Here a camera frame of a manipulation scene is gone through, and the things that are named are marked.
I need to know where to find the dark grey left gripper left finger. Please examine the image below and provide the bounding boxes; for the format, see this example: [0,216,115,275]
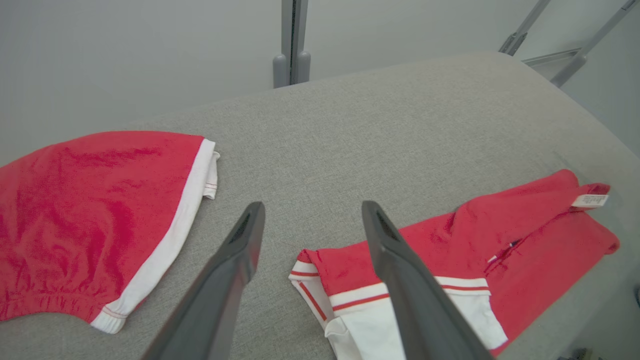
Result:
[141,201,266,360]

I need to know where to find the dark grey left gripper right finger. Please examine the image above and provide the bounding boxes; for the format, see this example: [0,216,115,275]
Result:
[361,200,494,360]

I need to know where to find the red jersey with white sleeves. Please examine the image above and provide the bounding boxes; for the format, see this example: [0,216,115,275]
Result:
[288,168,621,360]

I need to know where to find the red shorts with white stripe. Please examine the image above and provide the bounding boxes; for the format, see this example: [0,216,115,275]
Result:
[0,130,221,335]

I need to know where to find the grey partition post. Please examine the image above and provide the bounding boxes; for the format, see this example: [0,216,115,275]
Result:
[272,0,312,90]

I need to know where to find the grey metal frame leg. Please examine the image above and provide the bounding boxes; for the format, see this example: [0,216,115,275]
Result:
[550,0,640,89]
[498,0,552,57]

